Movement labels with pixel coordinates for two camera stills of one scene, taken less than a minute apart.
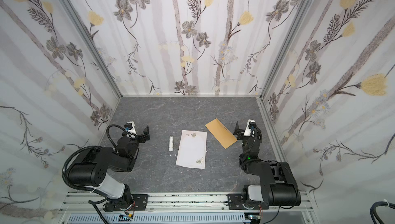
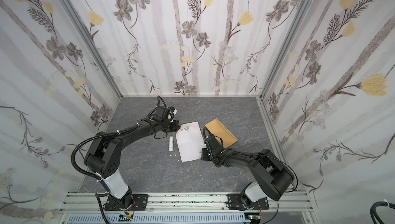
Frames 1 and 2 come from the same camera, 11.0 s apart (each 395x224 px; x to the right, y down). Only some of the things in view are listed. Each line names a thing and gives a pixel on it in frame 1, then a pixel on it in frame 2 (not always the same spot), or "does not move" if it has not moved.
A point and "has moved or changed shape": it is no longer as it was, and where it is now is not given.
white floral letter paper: x=192 y=150 has moved or changed shape
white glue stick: x=171 y=144 does not move
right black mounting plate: x=235 y=202 does not move
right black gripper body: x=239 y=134 -> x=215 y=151
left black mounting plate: x=141 y=202 does not move
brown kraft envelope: x=221 y=133 does not move
